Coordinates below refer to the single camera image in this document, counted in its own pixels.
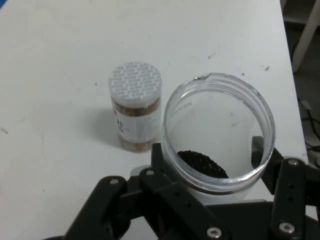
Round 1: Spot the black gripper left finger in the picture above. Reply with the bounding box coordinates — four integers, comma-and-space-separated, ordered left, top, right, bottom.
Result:
63, 143, 230, 240

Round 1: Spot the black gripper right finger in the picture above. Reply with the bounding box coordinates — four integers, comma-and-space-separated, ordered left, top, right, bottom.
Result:
251, 136, 320, 240

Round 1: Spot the clear jar of black seeds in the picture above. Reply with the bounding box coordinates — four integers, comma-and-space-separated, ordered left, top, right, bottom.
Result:
159, 72, 277, 201

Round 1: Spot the brown spice jar white lid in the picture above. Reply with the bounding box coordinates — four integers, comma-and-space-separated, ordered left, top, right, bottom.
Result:
107, 61, 163, 153

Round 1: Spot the white metal tube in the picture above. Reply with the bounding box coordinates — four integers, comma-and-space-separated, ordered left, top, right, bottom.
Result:
291, 0, 320, 74

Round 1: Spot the black cable white connector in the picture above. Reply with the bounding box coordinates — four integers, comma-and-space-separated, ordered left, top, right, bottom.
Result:
301, 98, 320, 151

